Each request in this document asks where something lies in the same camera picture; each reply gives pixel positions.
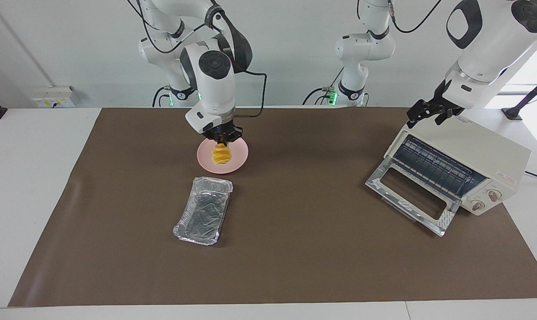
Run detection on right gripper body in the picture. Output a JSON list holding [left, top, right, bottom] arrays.
[[203, 116, 236, 136]]

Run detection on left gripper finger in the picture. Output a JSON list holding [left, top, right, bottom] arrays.
[[434, 109, 455, 126], [406, 100, 437, 124]]

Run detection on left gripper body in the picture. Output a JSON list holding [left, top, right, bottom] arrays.
[[430, 79, 465, 115]]

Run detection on yellow bread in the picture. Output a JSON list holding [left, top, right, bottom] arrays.
[[211, 143, 232, 164]]

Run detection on cream toaster oven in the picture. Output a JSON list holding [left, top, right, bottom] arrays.
[[365, 115, 532, 237]]

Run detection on metal oven rack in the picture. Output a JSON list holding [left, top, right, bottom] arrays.
[[393, 135, 487, 200]]

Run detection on pink plate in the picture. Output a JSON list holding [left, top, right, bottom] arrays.
[[196, 138, 249, 175]]

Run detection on silver foil tray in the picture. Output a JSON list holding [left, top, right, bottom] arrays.
[[173, 176, 234, 246]]

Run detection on white wall socket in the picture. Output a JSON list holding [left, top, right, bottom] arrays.
[[32, 87, 76, 108]]

